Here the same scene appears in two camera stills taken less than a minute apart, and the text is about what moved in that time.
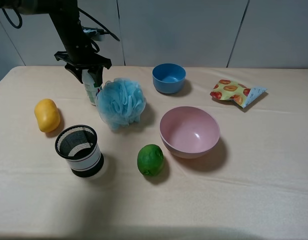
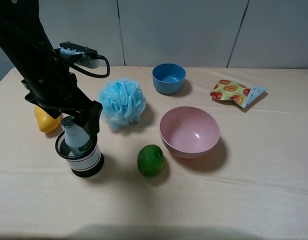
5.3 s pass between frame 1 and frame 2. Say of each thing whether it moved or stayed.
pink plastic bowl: stayed
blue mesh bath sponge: stayed
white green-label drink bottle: moved
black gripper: moved
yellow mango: stayed
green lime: stayed
